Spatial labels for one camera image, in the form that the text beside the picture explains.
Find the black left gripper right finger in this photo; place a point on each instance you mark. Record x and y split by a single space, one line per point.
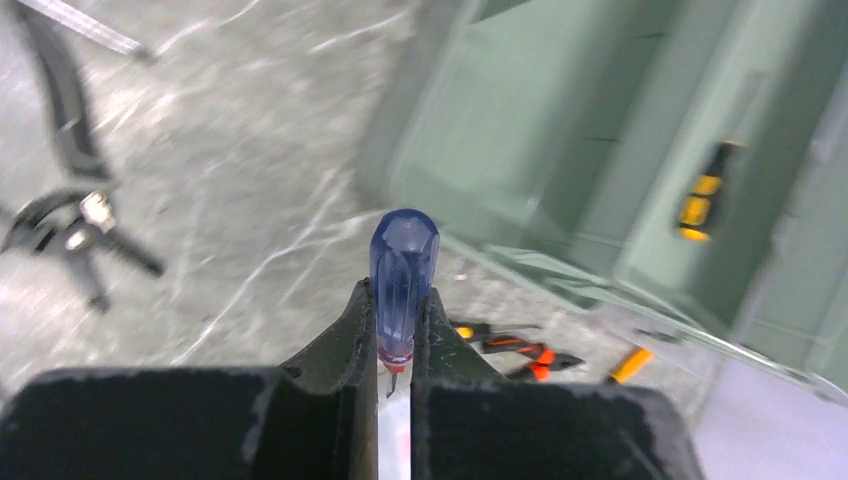
469 422

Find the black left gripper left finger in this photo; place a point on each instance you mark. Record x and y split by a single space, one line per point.
311 417

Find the orange handled screwdriver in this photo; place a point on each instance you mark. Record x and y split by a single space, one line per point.
629 366

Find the blue red handled screwdriver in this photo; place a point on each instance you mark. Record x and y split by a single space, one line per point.
402 261

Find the yellow black handled screwdriver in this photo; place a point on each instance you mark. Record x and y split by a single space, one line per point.
699 210

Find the green toolbox with clear lid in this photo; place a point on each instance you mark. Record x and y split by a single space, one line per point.
554 142

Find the small yellow black screwdriver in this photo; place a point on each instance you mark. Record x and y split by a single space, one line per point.
480 331

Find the orange black long nose pliers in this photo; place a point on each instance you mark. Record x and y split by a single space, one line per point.
542 360

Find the black handled pliers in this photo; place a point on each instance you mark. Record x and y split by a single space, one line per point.
78 217

